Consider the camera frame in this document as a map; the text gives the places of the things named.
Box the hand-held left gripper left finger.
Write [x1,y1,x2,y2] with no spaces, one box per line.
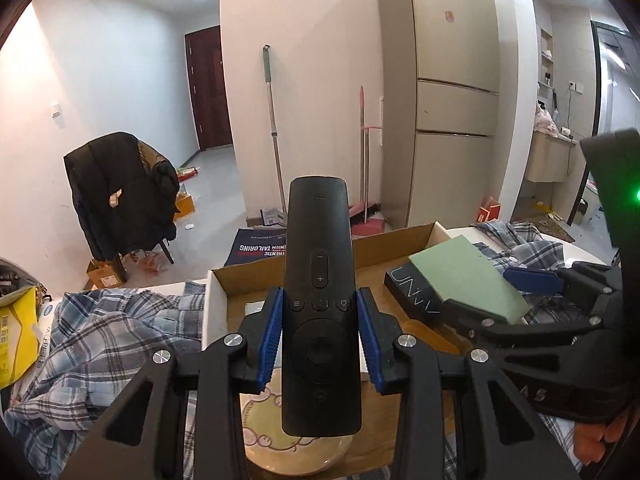
[60,286,286,480]

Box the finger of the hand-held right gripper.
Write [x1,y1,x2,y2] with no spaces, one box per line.
[442,298,609,347]
[501,261,622,319]

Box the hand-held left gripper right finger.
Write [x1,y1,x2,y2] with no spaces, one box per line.
[355,286,581,480]

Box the cardboard box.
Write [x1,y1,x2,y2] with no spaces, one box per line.
[201,221,482,362]

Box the green box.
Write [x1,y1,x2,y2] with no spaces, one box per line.
[408,237,531,326]

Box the black printed box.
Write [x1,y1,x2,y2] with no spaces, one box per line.
[383,258,454,322]

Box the black remote control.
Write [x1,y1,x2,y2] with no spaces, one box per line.
[280,175,363,436]

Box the small dark mat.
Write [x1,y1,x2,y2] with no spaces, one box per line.
[542,224,577,244]

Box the red box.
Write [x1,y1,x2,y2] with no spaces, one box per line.
[477,197,504,224]

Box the dark blue printed doormat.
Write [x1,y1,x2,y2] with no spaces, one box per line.
[222,227,289,267]

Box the round yellow rabbit tin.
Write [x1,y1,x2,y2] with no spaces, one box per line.
[240,391,354,476]

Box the pink dustpan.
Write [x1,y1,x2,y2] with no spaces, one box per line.
[349,209,387,237]

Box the beige counter cabinet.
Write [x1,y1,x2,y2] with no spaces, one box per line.
[524,129,582,184]

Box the small grey carton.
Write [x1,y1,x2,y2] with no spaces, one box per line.
[259,207,290,227]

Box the orange box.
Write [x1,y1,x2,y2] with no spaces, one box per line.
[172,191,196,222]

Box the pink bag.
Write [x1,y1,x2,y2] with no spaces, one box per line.
[533,104,559,137]

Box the blue plaid cloth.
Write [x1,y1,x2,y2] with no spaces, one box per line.
[4,217,623,480]

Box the brown cardboard carton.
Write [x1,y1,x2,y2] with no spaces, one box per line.
[85,258,127,290]

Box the black jacket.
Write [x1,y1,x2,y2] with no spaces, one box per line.
[63,131,180,261]

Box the beige refrigerator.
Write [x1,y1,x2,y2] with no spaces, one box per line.
[375,0,501,231]

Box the white printed packet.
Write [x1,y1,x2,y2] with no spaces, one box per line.
[36,299,65,363]

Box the brown chair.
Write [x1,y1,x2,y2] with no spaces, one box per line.
[114,139,177,284]

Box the yellow box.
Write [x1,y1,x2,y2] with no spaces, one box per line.
[0,284,42,392]

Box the dark red wooden door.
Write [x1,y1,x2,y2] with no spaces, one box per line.
[183,25,235,153]

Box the grey bag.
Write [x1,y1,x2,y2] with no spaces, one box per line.
[0,258,37,302]

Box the red handled broom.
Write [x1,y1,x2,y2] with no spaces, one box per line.
[347,85,382,225]

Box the dark sliding door frame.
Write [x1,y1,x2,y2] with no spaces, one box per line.
[589,19,640,141]

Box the grey handled mop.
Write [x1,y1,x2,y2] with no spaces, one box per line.
[259,44,287,213]

